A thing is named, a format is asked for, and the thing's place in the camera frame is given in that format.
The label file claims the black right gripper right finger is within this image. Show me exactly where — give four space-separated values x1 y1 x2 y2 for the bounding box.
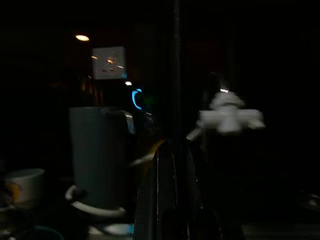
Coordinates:
178 142 247 240

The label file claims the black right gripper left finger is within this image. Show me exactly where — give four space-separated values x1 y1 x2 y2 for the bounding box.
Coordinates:
133 138 180 240

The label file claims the white printed cup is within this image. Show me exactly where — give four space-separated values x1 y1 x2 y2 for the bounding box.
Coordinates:
3 168 46 204

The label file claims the white wall socket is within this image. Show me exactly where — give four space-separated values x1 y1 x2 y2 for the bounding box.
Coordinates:
91 46 128 81

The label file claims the steel tap blue handle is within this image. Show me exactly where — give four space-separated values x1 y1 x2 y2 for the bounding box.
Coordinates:
131 87 146 111

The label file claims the white base ring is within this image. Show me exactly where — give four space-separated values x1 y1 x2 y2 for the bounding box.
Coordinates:
64 184 127 219

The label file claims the grey cylindrical appliance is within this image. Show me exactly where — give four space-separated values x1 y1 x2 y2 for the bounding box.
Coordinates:
68 106 129 211

